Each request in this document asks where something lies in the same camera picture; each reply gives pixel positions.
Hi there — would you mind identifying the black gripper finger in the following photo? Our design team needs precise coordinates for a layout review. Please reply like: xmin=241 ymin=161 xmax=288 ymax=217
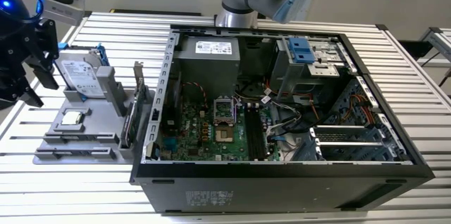
xmin=21 ymin=19 xmax=60 ymax=90
xmin=0 ymin=74 xmax=45 ymax=109

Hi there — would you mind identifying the black RAM slot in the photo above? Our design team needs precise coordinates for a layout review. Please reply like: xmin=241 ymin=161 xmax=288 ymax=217
xmin=257 ymin=103 xmax=268 ymax=161
xmin=253 ymin=103 xmax=264 ymax=161
xmin=248 ymin=103 xmax=259 ymax=161
xmin=244 ymin=103 xmax=255 ymax=161

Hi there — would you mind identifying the silver CPU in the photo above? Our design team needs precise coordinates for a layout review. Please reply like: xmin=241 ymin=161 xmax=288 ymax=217
xmin=60 ymin=111 xmax=85 ymax=126

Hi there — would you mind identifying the hard disk in blue carrier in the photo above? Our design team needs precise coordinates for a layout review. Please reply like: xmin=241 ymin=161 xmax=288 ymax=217
xmin=52 ymin=41 xmax=111 ymax=102

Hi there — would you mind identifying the grey parts rack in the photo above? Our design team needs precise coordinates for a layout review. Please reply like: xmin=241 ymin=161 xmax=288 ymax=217
xmin=32 ymin=61 xmax=157 ymax=165

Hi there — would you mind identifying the graphics card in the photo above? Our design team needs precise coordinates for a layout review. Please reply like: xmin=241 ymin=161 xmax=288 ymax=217
xmin=119 ymin=61 xmax=148 ymax=147

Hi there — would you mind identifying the black case fan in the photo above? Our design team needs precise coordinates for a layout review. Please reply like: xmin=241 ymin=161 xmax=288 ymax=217
xmin=165 ymin=73 xmax=183 ymax=130

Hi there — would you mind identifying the blue rear port block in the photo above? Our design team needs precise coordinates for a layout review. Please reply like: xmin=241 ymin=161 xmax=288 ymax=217
xmin=163 ymin=136 xmax=177 ymax=154

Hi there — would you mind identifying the grey power supply unit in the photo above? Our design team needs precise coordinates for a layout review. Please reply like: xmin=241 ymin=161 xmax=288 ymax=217
xmin=173 ymin=36 xmax=241 ymax=105

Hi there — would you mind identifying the green motherboard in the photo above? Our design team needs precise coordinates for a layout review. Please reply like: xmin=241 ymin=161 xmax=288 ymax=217
xmin=157 ymin=81 xmax=284 ymax=162

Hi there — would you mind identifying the metal socket cover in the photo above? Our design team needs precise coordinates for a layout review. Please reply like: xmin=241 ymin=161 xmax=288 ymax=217
xmin=213 ymin=95 xmax=236 ymax=126

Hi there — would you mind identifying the CPU socket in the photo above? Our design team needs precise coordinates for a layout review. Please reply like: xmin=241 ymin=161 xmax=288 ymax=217
xmin=213 ymin=125 xmax=236 ymax=143

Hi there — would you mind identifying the metal drive cage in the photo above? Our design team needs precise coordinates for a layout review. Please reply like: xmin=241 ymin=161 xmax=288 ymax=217
xmin=271 ymin=38 xmax=348 ymax=103

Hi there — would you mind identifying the blue plastic drive latch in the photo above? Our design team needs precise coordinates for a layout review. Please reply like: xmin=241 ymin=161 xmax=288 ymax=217
xmin=287 ymin=38 xmax=315 ymax=64

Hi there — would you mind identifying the black open PC case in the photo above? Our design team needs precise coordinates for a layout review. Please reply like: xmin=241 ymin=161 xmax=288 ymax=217
xmin=129 ymin=24 xmax=435 ymax=213

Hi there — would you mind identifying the metal slat side table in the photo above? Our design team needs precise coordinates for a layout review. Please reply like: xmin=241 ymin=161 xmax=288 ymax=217
xmin=416 ymin=26 xmax=451 ymax=68

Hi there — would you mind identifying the blue camera cable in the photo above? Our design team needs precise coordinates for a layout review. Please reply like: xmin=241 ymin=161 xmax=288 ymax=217
xmin=20 ymin=0 xmax=45 ymax=24

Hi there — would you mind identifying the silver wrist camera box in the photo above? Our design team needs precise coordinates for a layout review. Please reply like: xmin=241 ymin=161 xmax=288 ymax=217
xmin=41 ymin=0 xmax=85 ymax=26

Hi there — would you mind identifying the red black twisted wire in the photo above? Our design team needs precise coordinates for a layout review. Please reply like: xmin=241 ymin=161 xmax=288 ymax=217
xmin=180 ymin=81 xmax=209 ymax=110

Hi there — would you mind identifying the black cable bundle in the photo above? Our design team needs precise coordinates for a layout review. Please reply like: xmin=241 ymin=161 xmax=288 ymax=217
xmin=277 ymin=107 xmax=339 ymax=135

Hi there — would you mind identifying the thin orange wire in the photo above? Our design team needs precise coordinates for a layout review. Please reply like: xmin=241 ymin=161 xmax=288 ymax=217
xmin=267 ymin=81 xmax=321 ymax=119

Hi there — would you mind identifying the metal disk bay frame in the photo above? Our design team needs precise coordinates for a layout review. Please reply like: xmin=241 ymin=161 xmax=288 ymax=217
xmin=309 ymin=125 xmax=397 ymax=162

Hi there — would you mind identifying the orange yellow power wire bundle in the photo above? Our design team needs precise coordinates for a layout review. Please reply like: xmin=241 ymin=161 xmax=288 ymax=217
xmin=347 ymin=94 xmax=375 ymax=129

